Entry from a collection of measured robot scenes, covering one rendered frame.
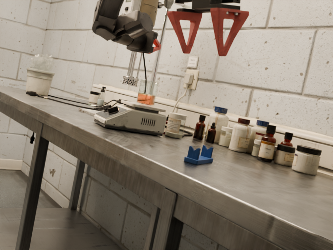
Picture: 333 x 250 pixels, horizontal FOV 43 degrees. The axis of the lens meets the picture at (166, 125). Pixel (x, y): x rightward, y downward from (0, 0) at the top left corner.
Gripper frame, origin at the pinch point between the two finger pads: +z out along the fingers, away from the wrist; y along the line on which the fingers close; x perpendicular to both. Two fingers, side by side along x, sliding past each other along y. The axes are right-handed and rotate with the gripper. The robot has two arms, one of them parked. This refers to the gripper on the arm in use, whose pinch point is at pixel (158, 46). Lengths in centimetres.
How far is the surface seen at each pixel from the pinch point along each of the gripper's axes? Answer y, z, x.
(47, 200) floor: 139, 79, 102
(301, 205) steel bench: -67, -33, 29
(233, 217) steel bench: -61, -45, 32
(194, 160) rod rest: -41, -28, 28
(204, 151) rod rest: -37.6, -19.4, 26.1
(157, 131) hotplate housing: -7.9, -1.2, 26.7
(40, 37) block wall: 215, 101, -11
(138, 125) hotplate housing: -4.9, -7.3, 25.8
